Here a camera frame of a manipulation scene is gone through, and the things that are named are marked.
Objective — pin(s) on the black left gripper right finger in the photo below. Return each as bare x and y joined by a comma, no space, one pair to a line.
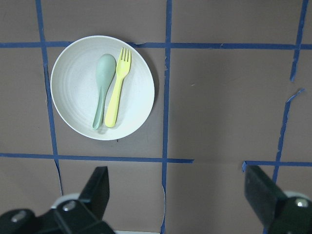
280,212

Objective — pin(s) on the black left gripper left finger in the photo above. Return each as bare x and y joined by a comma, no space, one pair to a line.
84,214

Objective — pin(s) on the white round plate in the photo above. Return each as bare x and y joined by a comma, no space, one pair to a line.
75,91

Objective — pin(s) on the sage green plastic spoon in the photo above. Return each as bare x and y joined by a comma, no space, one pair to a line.
105,71

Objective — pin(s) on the yellow plastic fork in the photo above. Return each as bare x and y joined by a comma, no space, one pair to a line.
122,70

